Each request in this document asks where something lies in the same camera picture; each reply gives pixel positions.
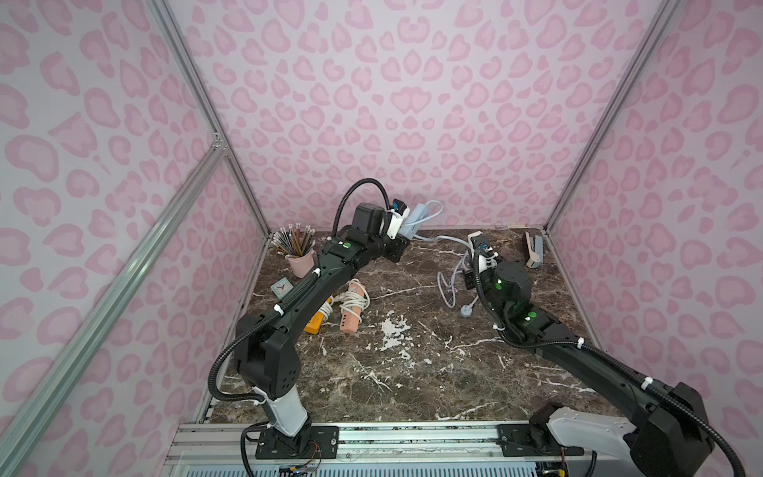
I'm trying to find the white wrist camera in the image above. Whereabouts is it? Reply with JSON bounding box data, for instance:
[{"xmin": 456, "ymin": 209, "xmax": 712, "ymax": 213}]
[
  {"xmin": 383, "ymin": 199, "xmax": 411, "ymax": 240},
  {"xmin": 468, "ymin": 232, "xmax": 499, "ymax": 274}
]

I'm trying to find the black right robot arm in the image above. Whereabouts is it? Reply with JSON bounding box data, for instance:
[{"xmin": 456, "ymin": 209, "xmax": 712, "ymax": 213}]
[{"xmin": 468, "ymin": 232, "xmax": 746, "ymax": 476}]

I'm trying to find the pink power strip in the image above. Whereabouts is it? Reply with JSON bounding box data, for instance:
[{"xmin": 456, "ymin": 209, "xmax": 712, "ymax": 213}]
[{"xmin": 336, "ymin": 278, "xmax": 371, "ymax": 334}]

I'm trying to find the yellow power strip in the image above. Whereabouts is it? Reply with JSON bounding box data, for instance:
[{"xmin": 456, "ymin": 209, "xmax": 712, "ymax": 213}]
[{"xmin": 304, "ymin": 297, "xmax": 333, "ymax": 335}]

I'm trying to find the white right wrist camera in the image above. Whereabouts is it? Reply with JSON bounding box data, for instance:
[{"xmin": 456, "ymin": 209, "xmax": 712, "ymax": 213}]
[{"xmin": 468, "ymin": 232, "xmax": 499, "ymax": 274}]

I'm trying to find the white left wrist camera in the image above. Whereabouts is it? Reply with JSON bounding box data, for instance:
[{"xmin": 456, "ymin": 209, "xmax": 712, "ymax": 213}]
[{"xmin": 383, "ymin": 199, "xmax": 411, "ymax": 240}]

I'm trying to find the small green desk clock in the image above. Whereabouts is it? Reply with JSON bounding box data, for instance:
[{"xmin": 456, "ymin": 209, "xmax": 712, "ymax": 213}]
[{"xmin": 270, "ymin": 277, "xmax": 294, "ymax": 300}]

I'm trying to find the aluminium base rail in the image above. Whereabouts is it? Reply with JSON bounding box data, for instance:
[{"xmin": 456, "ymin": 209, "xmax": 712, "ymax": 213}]
[{"xmin": 160, "ymin": 421, "xmax": 640, "ymax": 476}]

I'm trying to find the grey cord of blue strip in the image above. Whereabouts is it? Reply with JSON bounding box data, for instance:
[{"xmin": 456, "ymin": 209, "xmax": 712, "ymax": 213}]
[{"xmin": 410, "ymin": 199, "xmax": 482, "ymax": 318}]

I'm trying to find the grey-blue power strip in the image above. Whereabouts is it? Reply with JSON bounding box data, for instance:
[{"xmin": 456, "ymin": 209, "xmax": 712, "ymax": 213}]
[{"xmin": 397, "ymin": 204, "xmax": 428, "ymax": 240}]

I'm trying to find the grey stapler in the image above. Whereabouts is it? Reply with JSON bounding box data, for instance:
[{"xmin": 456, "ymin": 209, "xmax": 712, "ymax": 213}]
[{"xmin": 524, "ymin": 232, "xmax": 544, "ymax": 270}]

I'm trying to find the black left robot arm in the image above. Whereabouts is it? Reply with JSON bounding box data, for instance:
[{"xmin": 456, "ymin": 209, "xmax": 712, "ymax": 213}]
[{"xmin": 208, "ymin": 178, "xmax": 411, "ymax": 439}]

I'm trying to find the pink pencil cup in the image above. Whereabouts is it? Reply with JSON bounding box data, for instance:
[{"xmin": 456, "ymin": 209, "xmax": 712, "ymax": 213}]
[{"xmin": 270, "ymin": 224, "xmax": 315, "ymax": 278}]

